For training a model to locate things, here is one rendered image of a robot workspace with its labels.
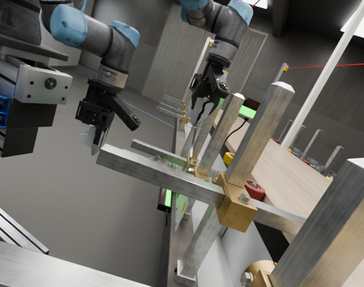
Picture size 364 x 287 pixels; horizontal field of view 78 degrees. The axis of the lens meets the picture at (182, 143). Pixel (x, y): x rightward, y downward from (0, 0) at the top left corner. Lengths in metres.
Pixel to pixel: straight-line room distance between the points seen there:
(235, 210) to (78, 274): 0.27
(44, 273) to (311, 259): 0.21
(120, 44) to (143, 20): 7.99
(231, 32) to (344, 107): 6.50
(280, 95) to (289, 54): 6.64
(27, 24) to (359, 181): 0.80
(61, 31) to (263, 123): 0.44
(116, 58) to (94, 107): 0.14
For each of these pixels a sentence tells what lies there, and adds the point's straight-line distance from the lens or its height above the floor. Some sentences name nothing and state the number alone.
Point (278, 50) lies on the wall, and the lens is 7.10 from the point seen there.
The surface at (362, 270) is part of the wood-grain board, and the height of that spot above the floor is 0.90.
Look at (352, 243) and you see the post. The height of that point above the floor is 1.05.
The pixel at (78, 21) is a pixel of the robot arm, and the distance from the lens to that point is 0.56.
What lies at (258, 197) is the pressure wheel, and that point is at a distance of 0.72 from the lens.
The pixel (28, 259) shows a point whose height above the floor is 0.96.
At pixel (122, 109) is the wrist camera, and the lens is 0.63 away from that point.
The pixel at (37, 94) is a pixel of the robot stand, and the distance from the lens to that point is 0.72.
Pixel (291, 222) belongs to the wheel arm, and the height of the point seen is 0.95.
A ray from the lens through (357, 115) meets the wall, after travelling 7.17.
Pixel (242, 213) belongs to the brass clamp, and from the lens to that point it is 0.41.
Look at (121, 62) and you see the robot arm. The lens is 0.61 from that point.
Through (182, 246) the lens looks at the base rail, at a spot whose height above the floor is 0.70.
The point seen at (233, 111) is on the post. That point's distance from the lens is 0.68.
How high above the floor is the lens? 1.12
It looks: 16 degrees down
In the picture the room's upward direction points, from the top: 23 degrees clockwise
